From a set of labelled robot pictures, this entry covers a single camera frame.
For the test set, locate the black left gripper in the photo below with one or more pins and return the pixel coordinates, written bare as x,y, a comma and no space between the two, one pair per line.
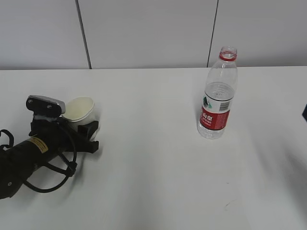
58,135

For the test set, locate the white paper cup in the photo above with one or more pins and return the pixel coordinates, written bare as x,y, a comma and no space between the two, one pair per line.
80,111

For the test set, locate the clear plastic water bottle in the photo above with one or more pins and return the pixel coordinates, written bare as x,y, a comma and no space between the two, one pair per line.
220,88

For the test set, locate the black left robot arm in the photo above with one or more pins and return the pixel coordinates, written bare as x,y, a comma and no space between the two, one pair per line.
19,162

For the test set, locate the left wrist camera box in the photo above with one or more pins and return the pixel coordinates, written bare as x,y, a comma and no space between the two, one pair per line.
45,106

